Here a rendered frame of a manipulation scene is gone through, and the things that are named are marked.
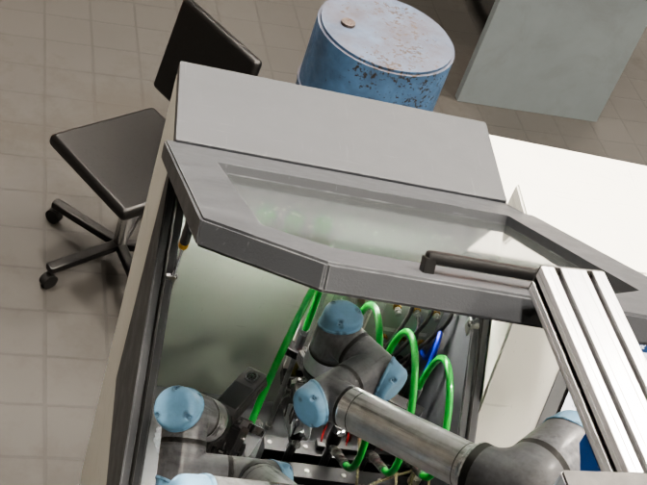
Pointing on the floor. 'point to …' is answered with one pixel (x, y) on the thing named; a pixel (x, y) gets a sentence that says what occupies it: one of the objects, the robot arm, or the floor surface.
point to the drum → (377, 53)
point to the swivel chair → (137, 140)
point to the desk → (553, 55)
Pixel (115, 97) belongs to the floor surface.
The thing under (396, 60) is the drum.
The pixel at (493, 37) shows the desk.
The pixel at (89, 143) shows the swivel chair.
